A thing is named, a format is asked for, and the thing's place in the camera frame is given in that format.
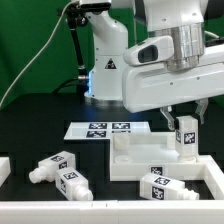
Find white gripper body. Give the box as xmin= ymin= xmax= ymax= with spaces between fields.
xmin=122 ymin=37 xmax=224 ymax=113

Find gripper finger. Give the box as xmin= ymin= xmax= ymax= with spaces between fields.
xmin=195 ymin=98 xmax=209 ymax=124
xmin=160 ymin=106 xmax=175 ymax=131

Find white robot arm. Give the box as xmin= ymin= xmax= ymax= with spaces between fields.
xmin=79 ymin=0 xmax=224 ymax=128

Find white right wall rail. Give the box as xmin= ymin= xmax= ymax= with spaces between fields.
xmin=199 ymin=155 xmax=224 ymax=200

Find white wall rail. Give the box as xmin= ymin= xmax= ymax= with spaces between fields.
xmin=199 ymin=155 xmax=224 ymax=200
xmin=0 ymin=200 xmax=224 ymax=224

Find black cables at base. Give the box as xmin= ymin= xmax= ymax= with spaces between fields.
xmin=51 ymin=77 xmax=90 ymax=95

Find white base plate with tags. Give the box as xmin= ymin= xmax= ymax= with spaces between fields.
xmin=64 ymin=122 xmax=150 ymax=141

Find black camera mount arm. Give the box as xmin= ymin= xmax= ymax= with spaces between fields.
xmin=57 ymin=3 xmax=90 ymax=79

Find white front wall rail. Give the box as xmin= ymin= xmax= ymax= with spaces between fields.
xmin=0 ymin=200 xmax=224 ymax=224

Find grey camera cable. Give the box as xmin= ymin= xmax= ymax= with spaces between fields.
xmin=0 ymin=0 xmax=81 ymax=109

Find white left wall block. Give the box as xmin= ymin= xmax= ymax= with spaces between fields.
xmin=0 ymin=157 xmax=11 ymax=187

